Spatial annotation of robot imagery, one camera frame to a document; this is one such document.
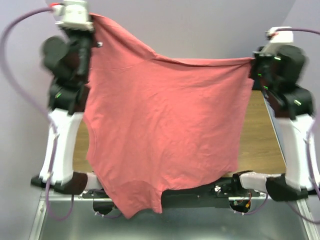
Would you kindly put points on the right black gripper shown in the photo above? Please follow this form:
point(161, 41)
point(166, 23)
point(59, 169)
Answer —
point(254, 62)

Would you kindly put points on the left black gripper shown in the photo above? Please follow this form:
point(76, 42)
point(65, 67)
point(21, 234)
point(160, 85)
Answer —
point(68, 32)

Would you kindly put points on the pink t shirt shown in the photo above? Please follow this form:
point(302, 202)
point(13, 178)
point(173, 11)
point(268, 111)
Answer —
point(157, 123)

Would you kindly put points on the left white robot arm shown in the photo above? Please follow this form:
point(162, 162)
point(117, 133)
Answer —
point(69, 63)

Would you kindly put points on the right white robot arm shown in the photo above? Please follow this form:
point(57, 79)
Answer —
point(293, 108)

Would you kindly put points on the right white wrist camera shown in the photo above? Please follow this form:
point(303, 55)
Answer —
point(276, 37)

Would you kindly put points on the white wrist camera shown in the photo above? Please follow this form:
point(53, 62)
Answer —
point(276, 37)
point(74, 15)

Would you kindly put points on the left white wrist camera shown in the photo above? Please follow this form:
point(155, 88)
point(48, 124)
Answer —
point(74, 15)

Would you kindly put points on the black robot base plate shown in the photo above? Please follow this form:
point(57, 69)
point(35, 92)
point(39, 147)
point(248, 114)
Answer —
point(221, 194)

